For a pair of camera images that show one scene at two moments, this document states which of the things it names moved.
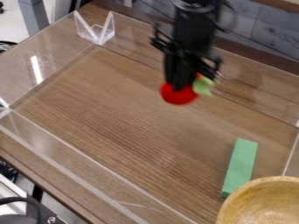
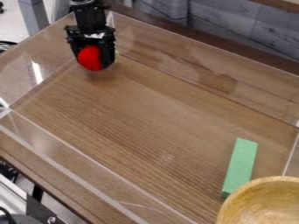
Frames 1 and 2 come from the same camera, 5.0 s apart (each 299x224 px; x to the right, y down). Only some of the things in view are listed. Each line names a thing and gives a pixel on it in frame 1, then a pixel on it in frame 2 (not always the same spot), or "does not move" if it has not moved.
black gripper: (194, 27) → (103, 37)
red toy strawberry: (187, 94) → (90, 58)
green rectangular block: (241, 165) does not move
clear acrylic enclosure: (85, 117) does not move
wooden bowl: (266, 200) does not move
